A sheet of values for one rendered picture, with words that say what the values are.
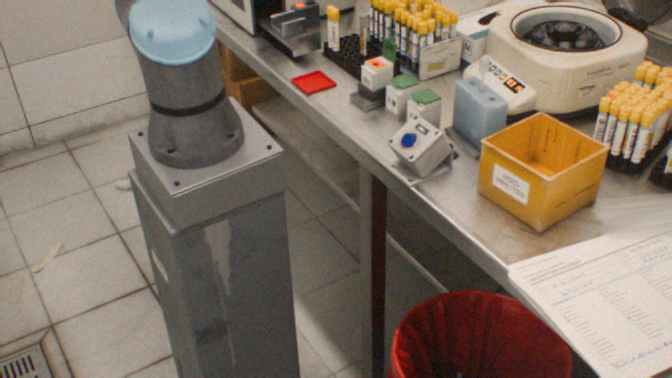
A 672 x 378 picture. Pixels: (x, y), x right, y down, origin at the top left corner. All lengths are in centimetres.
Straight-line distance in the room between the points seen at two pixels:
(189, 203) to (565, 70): 68
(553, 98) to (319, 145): 117
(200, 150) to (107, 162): 184
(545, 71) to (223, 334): 73
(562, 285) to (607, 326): 8
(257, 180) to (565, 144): 49
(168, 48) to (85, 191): 181
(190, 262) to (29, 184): 180
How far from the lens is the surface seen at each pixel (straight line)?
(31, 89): 305
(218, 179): 113
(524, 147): 124
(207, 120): 112
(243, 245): 123
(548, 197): 110
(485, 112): 123
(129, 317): 229
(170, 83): 109
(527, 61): 138
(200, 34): 106
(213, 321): 131
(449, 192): 120
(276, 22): 163
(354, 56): 155
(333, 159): 233
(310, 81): 150
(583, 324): 100
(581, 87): 138
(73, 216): 272
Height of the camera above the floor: 160
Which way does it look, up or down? 37 degrees down
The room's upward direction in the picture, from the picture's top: 2 degrees counter-clockwise
